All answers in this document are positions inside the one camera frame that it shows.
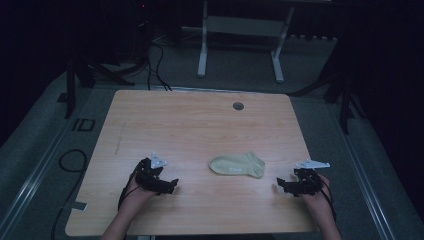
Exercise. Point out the person's left hand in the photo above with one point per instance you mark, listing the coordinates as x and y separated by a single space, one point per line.
136 198

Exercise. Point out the black metal stand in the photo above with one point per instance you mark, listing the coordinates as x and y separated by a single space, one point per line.
345 106
70 90

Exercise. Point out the white desk frame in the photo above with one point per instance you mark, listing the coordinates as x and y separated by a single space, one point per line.
245 26

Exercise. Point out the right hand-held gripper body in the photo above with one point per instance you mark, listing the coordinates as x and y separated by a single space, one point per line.
308 178

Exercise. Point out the metal floor rail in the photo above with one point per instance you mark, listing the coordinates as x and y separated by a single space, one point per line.
40 170
363 173

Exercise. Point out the person's right hand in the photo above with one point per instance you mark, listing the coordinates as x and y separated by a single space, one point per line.
318 203

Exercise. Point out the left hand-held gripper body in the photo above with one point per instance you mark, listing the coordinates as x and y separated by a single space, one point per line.
150 175

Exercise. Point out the grey tape piece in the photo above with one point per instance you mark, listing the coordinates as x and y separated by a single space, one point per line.
79 206

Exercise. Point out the beige ankle sock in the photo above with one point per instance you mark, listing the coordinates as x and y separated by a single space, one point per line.
238 165

